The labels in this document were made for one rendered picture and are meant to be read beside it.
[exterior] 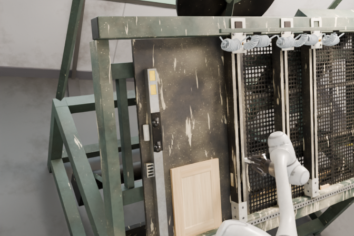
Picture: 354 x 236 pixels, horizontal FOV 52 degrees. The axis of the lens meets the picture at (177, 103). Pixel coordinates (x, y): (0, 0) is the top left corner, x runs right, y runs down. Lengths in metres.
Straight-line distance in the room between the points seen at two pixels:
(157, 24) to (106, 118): 0.51
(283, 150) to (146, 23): 0.88
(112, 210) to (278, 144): 0.86
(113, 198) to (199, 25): 0.96
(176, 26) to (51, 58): 2.37
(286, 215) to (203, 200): 0.62
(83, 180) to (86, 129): 1.38
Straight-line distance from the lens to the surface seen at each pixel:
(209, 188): 2.14
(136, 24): 1.74
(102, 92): 1.71
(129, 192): 1.95
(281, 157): 1.77
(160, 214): 1.98
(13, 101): 3.88
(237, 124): 2.12
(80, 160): 2.42
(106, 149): 1.75
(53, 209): 3.14
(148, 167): 1.88
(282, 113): 2.35
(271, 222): 2.49
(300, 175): 1.88
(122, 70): 1.84
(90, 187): 2.31
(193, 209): 2.11
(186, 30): 1.86
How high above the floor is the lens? 2.71
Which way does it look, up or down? 40 degrees down
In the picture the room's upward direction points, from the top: 21 degrees clockwise
